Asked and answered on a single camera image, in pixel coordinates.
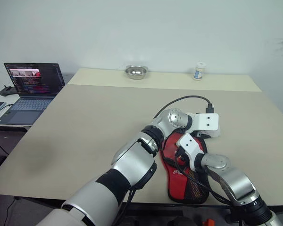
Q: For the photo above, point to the red black mesh bag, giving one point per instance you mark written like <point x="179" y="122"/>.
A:
<point x="179" y="186"/>

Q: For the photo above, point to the small orange object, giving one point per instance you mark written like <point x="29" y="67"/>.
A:
<point x="208" y="222"/>

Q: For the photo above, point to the black handheld controller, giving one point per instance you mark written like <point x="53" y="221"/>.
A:
<point x="8" y="91"/>

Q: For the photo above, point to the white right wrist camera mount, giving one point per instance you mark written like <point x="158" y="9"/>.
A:
<point x="189" y="143"/>

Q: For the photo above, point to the blue open laptop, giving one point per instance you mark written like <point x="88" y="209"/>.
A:
<point x="28" y="110"/>

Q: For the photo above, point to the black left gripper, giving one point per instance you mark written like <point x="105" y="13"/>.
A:
<point x="204" y="134"/>

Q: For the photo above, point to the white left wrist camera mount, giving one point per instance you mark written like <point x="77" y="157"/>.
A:
<point x="207" y="122"/>

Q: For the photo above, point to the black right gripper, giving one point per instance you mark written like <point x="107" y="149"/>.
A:
<point x="180" y="155"/>

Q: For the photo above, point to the white plastic bottle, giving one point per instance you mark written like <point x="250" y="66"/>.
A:
<point x="199" y="73"/>

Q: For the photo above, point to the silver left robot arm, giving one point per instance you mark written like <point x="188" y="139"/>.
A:
<point x="132" y="164"/>

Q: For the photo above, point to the stainless steel bowl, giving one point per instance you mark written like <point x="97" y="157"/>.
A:
<point x="136" y="75"/>

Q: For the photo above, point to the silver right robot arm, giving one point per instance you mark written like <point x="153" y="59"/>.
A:
<point x="235" y="181"/>

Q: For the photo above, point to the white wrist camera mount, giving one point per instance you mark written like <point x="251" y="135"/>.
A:
<point x="189" y="143"/>
<point x="207" y="122"/>

